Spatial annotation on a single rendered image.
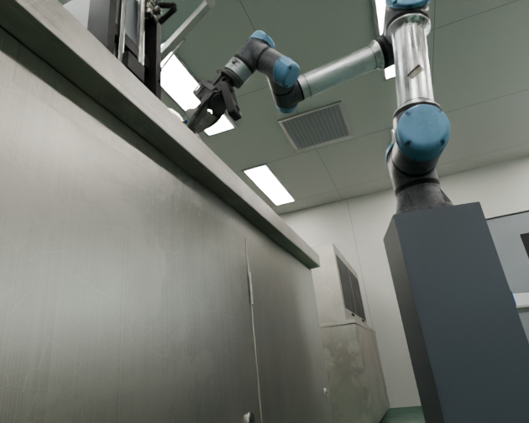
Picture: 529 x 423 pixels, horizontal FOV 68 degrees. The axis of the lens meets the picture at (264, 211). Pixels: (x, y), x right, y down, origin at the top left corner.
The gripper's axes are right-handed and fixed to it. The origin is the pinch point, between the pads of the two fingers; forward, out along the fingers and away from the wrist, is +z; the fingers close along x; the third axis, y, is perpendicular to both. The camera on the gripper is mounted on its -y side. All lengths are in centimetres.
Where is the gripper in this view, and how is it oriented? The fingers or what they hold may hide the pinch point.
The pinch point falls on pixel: (193, 131)
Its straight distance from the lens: 118.5
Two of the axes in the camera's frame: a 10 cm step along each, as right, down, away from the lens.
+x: -3.6, -3.3, -8.7
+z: -6.5, 7.6, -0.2
